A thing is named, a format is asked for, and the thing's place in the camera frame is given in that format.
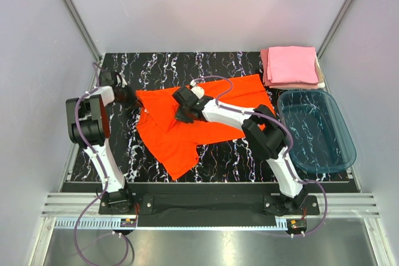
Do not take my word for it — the folded pink t-shirt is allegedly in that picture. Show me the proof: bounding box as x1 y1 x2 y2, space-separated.
266 46 319 85

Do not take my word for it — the folded cream t-shirt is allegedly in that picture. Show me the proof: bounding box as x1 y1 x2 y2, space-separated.
269 56 325 90

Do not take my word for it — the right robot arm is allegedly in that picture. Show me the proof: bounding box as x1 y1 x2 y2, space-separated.
172 86 309 216

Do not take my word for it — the aluminium frame post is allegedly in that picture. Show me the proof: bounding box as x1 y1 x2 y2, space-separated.
317 0 355 59
61 0 102 62

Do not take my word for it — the slotted cable duct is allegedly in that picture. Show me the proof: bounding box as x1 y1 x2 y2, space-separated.
55 216 287 231

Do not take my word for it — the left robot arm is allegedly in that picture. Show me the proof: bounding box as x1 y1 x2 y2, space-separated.
65 70 137 214

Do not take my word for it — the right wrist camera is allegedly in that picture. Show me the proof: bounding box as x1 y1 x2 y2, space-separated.
190 80 204 99

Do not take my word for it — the folded salmon t-shirt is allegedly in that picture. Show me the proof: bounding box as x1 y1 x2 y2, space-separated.
260 47 320 89

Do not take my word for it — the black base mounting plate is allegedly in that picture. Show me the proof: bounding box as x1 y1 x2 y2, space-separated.
62 181 322 228

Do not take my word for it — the left aluminium frame post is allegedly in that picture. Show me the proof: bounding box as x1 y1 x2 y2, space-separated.
61 0 102 62

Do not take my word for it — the aluminium rail front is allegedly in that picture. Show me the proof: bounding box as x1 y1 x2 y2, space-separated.
36 193 398 265

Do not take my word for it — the orange t-shirt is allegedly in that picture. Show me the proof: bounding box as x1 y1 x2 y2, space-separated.
136 75 274 180

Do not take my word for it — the blue transparent plastic bin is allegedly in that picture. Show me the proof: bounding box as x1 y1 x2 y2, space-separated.
277 90 357 174

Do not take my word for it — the right aluminium frame post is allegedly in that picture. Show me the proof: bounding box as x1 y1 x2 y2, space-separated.
317 0 355 59

